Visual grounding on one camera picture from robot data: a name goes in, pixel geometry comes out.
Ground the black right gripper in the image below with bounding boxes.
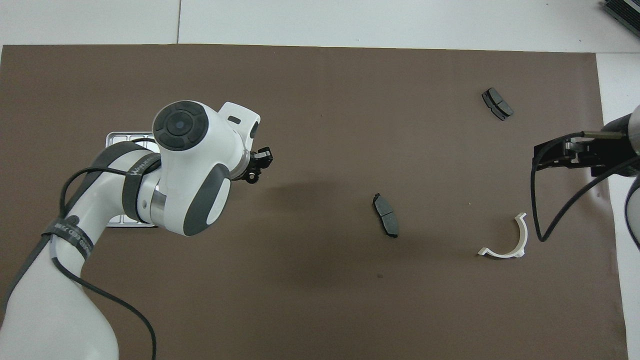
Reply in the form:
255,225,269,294
534,115,640,177

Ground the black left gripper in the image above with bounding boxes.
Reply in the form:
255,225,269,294
244,146,274,175

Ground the silver metal tray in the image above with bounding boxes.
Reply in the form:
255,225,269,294
105,131,161,228

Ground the dark grey brake pad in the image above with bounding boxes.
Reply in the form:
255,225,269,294
481,87,514,121
372,193,400,239

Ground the brown table mat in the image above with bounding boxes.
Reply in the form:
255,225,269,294
0,44,630,360

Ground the black ribbed device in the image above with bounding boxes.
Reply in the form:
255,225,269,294
602,0,640,37

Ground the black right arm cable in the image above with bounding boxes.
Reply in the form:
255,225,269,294
530,131,640,243

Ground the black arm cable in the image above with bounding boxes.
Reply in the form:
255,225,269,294
50,167,158,360
530,131,640,243

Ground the white curved plastic bracket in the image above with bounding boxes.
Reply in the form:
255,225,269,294
478,212,528,259

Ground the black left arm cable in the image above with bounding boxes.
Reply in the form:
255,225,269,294
50,167,158,360

